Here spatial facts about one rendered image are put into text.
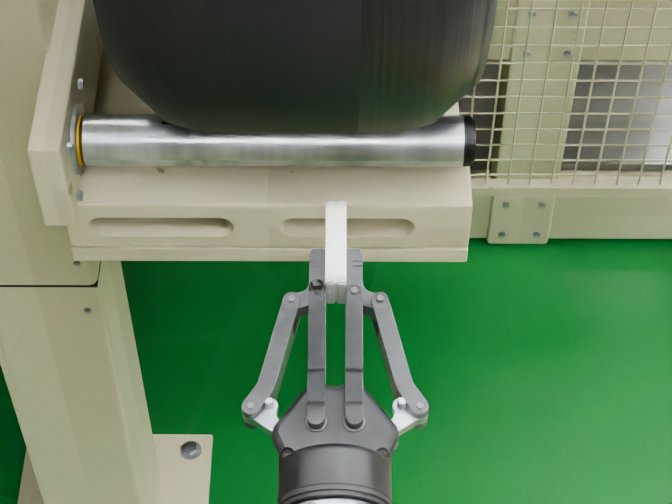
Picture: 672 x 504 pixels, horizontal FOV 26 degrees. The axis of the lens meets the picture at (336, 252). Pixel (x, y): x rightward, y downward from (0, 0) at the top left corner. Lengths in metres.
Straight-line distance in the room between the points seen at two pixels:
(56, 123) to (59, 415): 0.59
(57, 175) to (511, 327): 1.17
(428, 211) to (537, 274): 1.08
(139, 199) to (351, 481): 0.43
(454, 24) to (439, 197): 0.30
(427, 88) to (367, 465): 0.28
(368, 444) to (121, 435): 0.84
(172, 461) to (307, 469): 1.19
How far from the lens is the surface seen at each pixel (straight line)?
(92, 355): 1.64
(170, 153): 1.26
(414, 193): 1.28
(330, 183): 1.28
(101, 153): 1.27
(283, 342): 1.01
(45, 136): 1.23
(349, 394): 0.98
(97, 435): 1.78
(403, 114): 1.09
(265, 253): 1.32
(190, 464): 2.12
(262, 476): 2.11
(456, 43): 1.02
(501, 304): 2.30
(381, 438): 0.98
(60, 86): 1.27
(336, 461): 0.94
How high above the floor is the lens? 1.82
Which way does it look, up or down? 51 degrees down
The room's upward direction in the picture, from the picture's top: straight up
